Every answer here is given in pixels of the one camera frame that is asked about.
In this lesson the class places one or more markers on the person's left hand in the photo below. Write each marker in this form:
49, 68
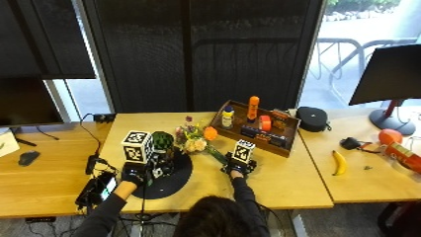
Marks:
131, 174

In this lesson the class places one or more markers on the person's right hand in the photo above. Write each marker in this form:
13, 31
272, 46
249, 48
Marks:
237, 168

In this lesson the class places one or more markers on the mixed flower bouquet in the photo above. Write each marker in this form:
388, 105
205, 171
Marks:
194, 140

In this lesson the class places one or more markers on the white marker cube small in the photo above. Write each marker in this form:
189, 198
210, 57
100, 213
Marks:
244, 151

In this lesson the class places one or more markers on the white marker cube large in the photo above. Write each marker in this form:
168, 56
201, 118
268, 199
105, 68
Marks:
137, 146

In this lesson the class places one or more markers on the black phone with lit screen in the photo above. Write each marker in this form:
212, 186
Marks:
99, 189

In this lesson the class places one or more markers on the black round mat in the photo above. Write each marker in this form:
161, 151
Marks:
173, 179

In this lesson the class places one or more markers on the dark vase with green plant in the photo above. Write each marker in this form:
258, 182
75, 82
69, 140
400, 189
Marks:
162, 144

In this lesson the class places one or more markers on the dark blue small box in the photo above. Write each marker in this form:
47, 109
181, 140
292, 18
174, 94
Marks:
250, 131

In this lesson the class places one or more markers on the dark box with orange label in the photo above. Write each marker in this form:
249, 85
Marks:
274, 140

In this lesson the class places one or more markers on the brown wooden tray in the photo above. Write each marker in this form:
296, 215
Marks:
285, 140

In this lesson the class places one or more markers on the orange tape roll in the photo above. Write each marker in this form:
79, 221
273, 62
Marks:
264, 123

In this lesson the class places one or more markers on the blue and yellow spray can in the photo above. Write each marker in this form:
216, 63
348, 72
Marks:
226, 118

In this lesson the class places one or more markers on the orange and brown small box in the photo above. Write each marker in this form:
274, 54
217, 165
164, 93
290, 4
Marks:
280, 119

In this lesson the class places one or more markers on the black power adapter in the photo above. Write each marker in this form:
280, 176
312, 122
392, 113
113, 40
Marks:
104, 118

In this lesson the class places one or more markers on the tall orange bottle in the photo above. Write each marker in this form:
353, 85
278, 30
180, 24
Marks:
252, 108

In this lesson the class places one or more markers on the black round zip case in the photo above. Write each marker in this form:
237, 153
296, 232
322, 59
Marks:
312, 119

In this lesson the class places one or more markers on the yellow banana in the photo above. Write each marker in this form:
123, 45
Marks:
340, 163

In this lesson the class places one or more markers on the black computer mouse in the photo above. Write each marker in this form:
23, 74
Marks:
28, 158

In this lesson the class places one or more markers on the black power strip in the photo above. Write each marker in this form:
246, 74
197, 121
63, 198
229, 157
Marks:
40, 219

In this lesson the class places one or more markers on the white paper sheet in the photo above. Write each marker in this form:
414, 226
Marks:
7, 143

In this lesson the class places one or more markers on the black monitor with grey edge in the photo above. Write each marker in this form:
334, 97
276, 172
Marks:
25, 102

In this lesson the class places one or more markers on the orange ball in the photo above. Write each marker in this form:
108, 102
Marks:
390, 136

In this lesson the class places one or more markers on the black window blind wide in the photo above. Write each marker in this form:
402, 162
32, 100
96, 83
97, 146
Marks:
197, 52

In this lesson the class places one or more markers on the red snack tube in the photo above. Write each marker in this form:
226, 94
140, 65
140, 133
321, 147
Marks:
405, 156

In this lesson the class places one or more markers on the grey metal bike rack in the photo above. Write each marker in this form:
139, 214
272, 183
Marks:
350, 56

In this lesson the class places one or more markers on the black monitor on red stand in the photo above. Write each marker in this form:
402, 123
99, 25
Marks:
390, 74

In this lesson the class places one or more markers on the black window blind narrow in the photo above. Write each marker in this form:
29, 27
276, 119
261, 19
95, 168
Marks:
39, 36

